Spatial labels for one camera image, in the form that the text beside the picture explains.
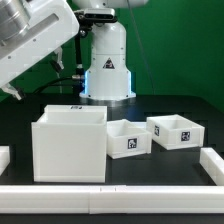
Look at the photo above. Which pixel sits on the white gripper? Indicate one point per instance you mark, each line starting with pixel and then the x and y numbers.
pixel 29 31

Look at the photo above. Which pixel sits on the large white drawer cabinet box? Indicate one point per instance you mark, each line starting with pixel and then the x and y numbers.
pixel 69 144

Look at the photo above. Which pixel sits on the white drawer with knob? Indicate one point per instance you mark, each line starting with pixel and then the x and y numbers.
pixel 125 139

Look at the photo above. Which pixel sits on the white drawer without knob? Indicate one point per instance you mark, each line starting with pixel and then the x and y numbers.
pixel 175 132

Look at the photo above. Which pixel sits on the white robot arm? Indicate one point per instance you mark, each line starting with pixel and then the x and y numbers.
pixel 108 78

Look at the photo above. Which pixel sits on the black camera on stand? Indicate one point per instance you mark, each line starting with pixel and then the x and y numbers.
pixel 86 19

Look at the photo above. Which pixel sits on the white front rail bar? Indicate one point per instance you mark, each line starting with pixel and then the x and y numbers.
pixel 111 199

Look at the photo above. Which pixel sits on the white right rail bar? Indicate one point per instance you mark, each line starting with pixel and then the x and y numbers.
pixel 213 164

